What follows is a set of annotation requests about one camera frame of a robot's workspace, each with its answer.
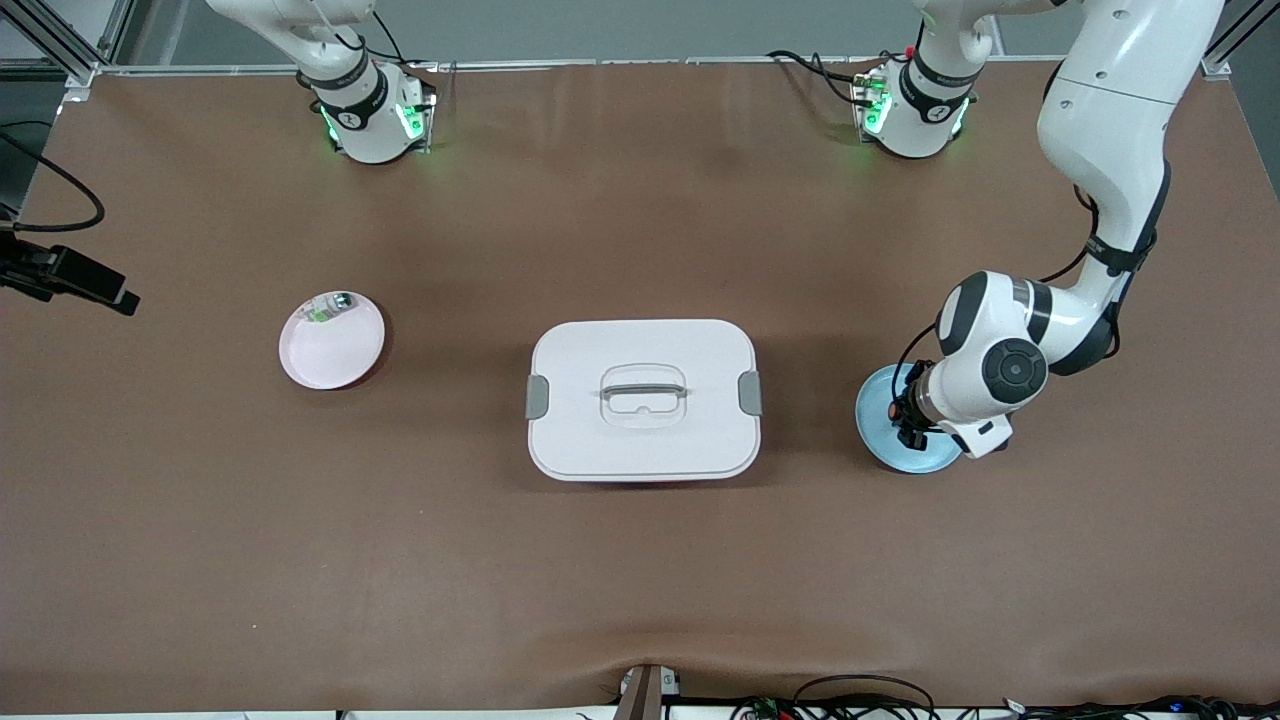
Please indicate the pale pink round plate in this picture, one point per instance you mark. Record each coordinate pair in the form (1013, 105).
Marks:
(330, 355)

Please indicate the brown table mat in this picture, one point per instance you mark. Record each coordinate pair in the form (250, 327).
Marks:
(640, 580)

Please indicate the green terminal connector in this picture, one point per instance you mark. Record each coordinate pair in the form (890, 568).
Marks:
(767, 709)

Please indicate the white lidded storage box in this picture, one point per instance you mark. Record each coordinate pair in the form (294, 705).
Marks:
(645, 440)

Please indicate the grey metal camera bracket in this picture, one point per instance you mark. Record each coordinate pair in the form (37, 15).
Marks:
(645, 695)

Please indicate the light blue round plate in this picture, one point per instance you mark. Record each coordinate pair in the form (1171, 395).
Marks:
(885, 445)

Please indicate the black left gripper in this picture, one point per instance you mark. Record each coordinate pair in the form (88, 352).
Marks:
(908, 412)

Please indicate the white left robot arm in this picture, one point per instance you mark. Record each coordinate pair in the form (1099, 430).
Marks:
(1110, 130)

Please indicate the aluminium frame post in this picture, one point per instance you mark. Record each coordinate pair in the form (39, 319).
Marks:
(60, 40)
(1235, 45)

